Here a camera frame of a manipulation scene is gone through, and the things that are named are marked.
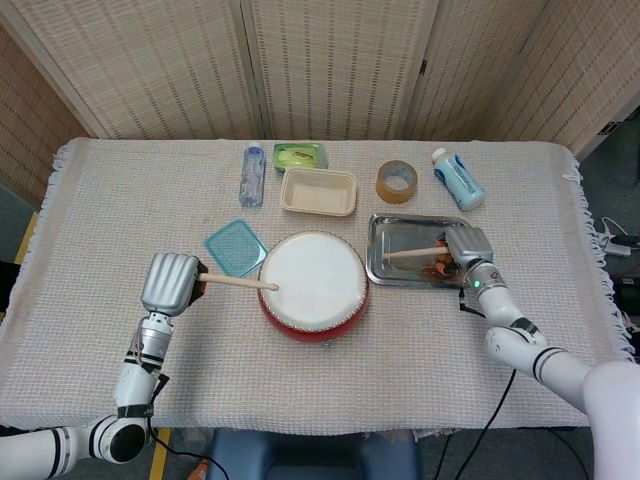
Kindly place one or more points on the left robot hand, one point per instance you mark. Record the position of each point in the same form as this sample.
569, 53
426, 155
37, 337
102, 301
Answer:
167, 282

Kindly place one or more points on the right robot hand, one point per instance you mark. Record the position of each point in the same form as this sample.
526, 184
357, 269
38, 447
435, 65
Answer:
470, 245

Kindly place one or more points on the wooden drumstick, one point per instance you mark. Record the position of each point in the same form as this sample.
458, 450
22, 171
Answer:
410, 253
240, 282

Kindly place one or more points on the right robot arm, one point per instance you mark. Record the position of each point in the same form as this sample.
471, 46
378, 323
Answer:
500, 305

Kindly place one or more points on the red drum with white skin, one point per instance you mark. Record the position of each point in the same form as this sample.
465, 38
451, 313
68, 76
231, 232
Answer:
312, 300

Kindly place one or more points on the light blue white bottle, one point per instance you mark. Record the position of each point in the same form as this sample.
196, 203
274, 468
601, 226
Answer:
462, 182

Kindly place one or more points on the stainless steel tray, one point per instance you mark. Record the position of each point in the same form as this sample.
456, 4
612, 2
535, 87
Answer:
400, 232

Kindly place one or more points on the teal plastic lid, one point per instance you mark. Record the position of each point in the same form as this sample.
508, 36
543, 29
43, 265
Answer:
235, 245

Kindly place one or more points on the beige woven tablecloth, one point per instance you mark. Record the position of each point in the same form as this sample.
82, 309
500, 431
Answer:
100, 225

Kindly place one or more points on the brown packing tape roll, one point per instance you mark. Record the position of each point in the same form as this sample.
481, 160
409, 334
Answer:
387, 192

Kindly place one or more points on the clear plastic water bottle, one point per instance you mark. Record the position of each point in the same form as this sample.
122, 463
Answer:
252, 177

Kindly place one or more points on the white power strip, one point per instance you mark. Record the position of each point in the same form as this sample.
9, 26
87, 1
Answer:
617, 245

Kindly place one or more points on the beige food container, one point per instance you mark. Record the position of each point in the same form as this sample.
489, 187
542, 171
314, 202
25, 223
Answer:
318, 192

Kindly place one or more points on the black box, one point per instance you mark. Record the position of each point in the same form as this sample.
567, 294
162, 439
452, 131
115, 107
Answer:
627, 295

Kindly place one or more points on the green soap box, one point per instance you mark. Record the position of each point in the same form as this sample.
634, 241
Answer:
300, 157

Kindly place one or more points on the woven folding screen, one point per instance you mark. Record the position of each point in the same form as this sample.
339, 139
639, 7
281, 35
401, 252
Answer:
340, 65

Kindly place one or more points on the dark blue padded seat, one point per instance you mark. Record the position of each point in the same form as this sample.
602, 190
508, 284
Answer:
310, 455

